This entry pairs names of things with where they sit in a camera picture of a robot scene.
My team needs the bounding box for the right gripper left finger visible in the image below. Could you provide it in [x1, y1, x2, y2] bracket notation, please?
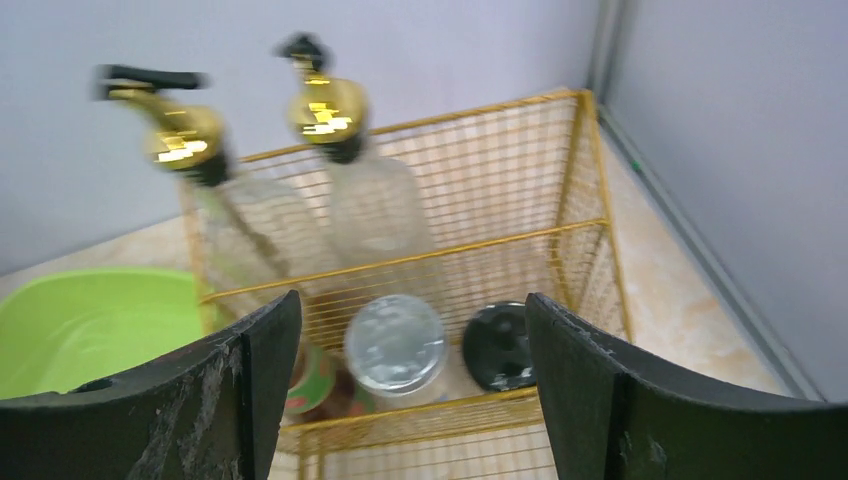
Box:
[1, 291, 302, 479]

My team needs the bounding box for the gold wire rack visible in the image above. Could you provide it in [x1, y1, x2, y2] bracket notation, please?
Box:
[181, 90, 631, 479]

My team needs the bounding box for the glass bottle with brown sauce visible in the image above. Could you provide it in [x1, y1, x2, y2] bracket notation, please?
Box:
[92, 63, 339, 299]

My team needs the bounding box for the clear glass bottle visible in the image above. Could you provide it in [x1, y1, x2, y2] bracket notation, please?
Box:
[275, 33, 434, 266]

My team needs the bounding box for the black lid jar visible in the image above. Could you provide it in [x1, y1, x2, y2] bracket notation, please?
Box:
[461, 301, 537, 392]

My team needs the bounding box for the green plastic basin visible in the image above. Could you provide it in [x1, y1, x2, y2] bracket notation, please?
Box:
[1, 267, 219, 399]

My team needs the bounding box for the yellow cap sauce bottle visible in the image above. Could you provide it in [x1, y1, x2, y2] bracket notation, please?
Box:
[284, 341, 376, 423]

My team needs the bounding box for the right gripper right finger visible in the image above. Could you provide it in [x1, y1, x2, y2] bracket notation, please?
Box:
[525, 293, 847, 479]

